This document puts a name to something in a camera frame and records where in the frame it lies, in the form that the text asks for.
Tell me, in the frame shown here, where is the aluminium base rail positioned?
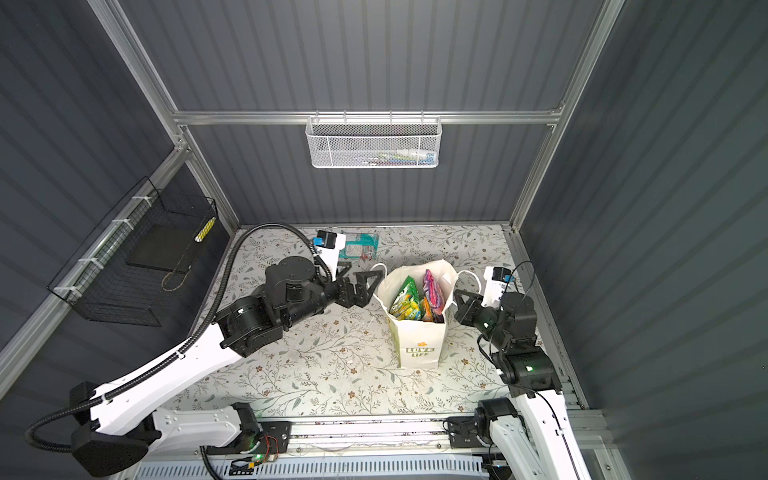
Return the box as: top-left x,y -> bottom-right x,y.
258,413 -> 489,456

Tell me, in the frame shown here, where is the purple Fox's candy bag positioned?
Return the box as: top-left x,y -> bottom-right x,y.
423,269 -> 446,317

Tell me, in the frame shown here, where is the white wire mesh basket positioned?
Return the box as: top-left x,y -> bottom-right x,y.
305,117 -> 443,170

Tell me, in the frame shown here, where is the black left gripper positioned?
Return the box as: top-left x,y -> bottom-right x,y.
282,257 -> 379,331

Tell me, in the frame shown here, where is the white illustrated paper bag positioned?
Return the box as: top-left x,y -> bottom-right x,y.
374,260 -> 462,370

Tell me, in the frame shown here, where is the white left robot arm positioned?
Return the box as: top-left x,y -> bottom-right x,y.
70,257 -> 385,477

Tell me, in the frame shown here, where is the lime Fox's candy bag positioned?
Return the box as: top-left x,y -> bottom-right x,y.
388,276 -> 421,321

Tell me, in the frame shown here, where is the black corrugated cable conduit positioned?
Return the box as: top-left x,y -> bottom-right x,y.
25,223 -> 319,454

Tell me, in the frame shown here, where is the teal candy bag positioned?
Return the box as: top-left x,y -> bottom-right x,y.
340,233 -> 379,261

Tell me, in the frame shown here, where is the large orange candy bag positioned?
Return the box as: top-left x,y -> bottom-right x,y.
419,297 -> 434,322

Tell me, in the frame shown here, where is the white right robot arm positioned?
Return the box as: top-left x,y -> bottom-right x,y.
454,290 -> 591,479

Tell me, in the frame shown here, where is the black wire basket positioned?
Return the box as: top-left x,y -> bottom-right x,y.
48,183 -> 227,327

